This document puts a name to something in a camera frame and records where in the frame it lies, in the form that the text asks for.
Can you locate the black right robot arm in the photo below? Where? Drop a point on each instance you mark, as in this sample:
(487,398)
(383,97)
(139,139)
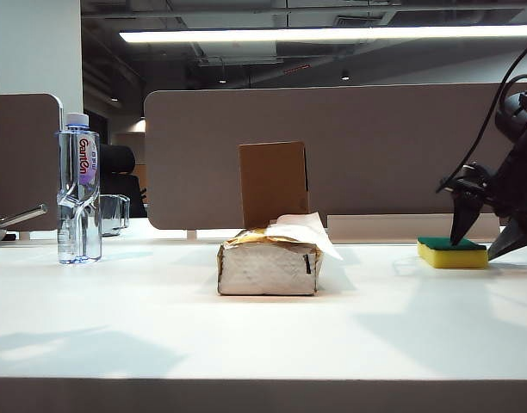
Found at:
(519,112)

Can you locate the black office chair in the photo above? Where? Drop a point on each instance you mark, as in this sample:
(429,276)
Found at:
(117,172)

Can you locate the white and gold tissue pack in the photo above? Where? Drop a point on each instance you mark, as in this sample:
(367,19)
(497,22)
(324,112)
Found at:
(263,273)

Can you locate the wide brown desk partition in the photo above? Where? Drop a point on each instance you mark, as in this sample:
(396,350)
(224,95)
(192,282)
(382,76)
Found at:
(375,150)

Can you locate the black ceiling spotlight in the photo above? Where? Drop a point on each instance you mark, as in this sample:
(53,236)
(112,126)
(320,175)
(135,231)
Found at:
(345,76)
(222,80)

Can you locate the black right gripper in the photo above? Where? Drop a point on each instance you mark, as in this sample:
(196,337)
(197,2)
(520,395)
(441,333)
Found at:
(513,185)

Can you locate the clear plastic water bottle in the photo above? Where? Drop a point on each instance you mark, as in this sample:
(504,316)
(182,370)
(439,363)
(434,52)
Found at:
(79,206)

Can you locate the narrow brown desk partition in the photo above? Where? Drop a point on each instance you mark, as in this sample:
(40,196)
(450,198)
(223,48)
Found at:
(22,163)

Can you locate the yellow sponge with green pad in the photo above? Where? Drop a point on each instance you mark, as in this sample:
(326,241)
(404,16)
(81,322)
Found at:
(453,257)

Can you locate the brown cardboard box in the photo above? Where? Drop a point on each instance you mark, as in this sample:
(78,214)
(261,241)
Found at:
(272,185)

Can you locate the clear glass mug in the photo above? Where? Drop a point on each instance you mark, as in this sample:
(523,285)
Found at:
(113,215)

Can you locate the long ceiling light strip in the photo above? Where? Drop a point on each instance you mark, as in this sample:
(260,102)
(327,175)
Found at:
(332,34)

